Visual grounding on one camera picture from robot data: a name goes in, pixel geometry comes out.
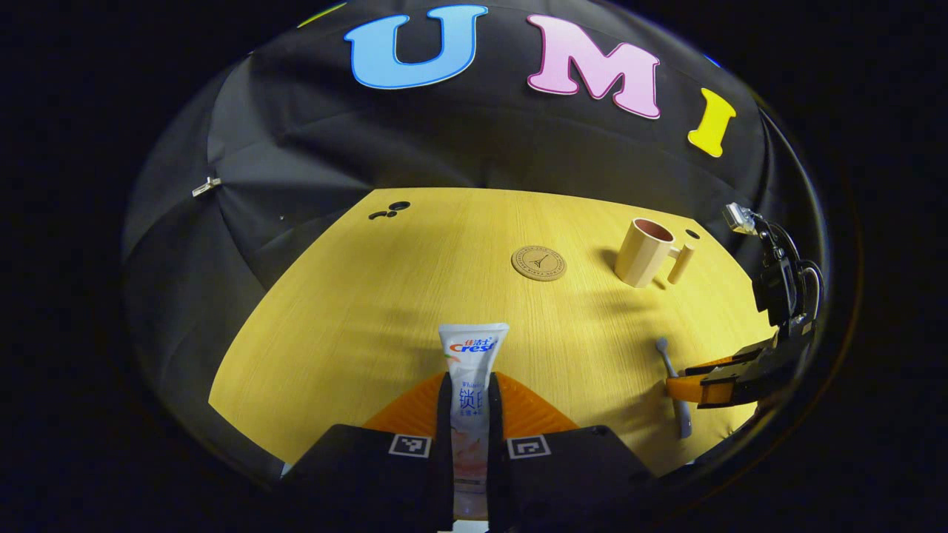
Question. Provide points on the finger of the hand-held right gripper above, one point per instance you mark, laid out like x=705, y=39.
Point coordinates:
x=740, y=385
x=748, y=355

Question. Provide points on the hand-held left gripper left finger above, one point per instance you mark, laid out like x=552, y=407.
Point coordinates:
x=444, y=474

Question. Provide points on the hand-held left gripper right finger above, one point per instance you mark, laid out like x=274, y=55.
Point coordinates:
x=498, y=474

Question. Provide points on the white toothbrush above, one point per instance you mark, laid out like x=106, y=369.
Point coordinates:
x=683, y=418

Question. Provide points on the white toothpaste tube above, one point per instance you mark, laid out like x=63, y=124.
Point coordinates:
x=474, y=370

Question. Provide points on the beige cup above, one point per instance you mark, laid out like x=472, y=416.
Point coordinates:
x=641, y=255

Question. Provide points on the round brown coaster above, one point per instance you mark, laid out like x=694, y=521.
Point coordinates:
x=538, y=263

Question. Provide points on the black backdrop cloth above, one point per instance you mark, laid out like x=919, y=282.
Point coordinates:
x=444, y=141

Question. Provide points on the silver binder clip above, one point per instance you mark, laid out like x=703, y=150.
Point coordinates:
x=206, y=185

